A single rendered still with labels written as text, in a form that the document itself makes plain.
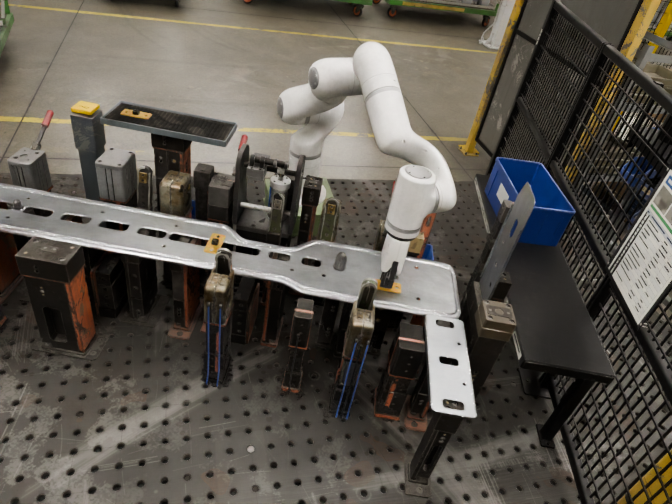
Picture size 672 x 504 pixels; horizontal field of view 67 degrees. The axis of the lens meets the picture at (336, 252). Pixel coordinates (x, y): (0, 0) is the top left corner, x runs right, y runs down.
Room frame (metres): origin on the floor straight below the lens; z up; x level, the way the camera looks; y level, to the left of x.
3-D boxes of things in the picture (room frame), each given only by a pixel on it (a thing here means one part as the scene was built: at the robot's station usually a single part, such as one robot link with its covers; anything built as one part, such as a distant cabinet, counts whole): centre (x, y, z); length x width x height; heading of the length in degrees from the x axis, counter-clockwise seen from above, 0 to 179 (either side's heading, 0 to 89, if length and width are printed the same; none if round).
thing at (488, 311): (0.96, -0.42, 0.88); 0.08 x 0.08 x 0.36; 2
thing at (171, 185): (1.22, 0.49, 0.89); 0.13 x 0.11 x 0.38; 2
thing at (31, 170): (1.21, 0.92, 0.88); 0.11 x 0.10 x 0.36; 2
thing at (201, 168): (1.28, 0.42, 0.90); 0.05 x 0.05 x 0.40; 2
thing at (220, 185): (1.26, 0.36, 0.89); 0.13 x 0.11 x 0.38; 2
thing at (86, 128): (1.38, 0.82, 0.92); 0.08 x 0.08 x 0.44; 2
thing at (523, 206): (1.07, -0.41, 1.17); 0.12 x 0.01 x 0.34; 2
